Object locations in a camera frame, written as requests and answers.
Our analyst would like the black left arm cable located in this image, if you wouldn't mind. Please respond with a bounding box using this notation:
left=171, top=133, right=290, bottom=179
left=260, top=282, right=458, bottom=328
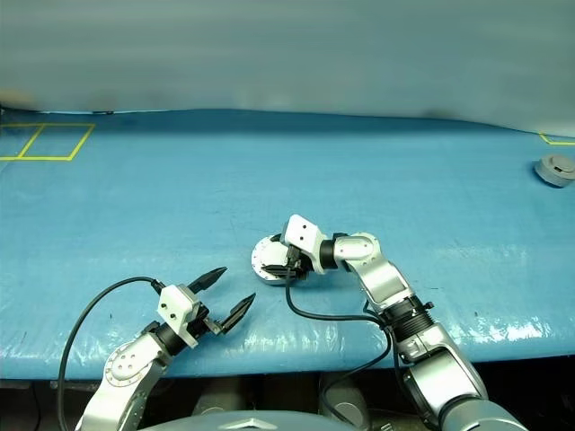
left=56, top=275, right=165, bottom=431

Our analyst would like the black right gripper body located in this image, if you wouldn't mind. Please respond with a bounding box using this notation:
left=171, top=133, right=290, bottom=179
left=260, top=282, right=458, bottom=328
left=286, top=244, right=316, bottom=282

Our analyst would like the grey round plastic part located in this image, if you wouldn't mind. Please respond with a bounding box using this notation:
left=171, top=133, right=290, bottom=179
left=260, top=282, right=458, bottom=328
left=534, top=154, right=575, bottom=189

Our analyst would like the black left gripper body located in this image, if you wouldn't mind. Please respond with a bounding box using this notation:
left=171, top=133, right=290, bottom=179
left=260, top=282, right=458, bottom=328
left=188, top=302, right=225, bottom=339

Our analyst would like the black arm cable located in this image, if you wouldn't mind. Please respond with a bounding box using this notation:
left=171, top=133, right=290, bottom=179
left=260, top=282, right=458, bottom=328
left=56, top=275, right=165, bottom=431
left=284, top=276, right=408, bottom=427

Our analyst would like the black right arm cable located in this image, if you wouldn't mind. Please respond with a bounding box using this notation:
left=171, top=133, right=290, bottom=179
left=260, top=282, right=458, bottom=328
left=284, top=276, right=408, bottom=427

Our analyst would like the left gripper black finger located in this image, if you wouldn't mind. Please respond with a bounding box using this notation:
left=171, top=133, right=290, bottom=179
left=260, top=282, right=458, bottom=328
left=220, top=292, right=258, bottom=335
left=187, top=266, right=229, bottom=294

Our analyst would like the silver robot torso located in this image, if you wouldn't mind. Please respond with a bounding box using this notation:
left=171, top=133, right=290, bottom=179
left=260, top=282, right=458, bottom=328
left=152, top=409, right=347, bottom=431

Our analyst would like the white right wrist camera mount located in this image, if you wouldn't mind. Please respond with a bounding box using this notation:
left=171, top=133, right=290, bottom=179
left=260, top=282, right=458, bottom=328
left=280, top=214, right=328, bottom=276

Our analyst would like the silver round motor lid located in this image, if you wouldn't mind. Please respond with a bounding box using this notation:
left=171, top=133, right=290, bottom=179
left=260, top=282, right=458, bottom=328
left=251, top=233, right=294, bottom=280

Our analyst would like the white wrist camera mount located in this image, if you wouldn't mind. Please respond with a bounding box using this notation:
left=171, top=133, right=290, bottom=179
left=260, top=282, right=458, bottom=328
left=155, top=283, right=201, bottom=349
left=280, top=214, right=328, bottom=276

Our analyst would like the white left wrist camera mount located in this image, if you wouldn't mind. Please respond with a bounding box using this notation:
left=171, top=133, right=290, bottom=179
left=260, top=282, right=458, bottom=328
left=155, top=283, right=201, bottom=349

